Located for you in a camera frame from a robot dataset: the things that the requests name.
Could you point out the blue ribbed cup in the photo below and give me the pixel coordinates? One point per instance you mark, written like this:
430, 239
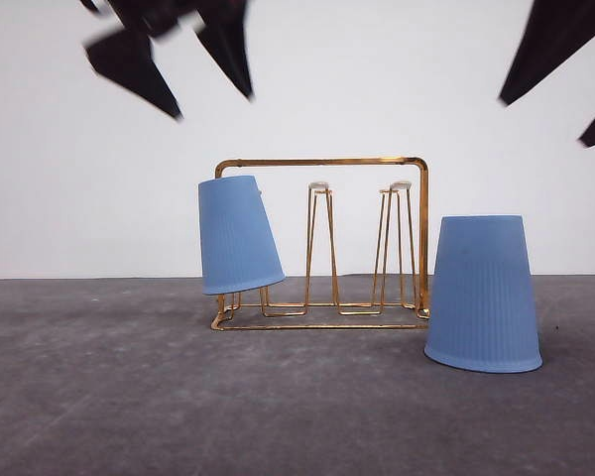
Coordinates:
238, 245
482, 315

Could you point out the gold wire cup rack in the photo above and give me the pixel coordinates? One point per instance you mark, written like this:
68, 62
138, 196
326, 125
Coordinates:
394, 277

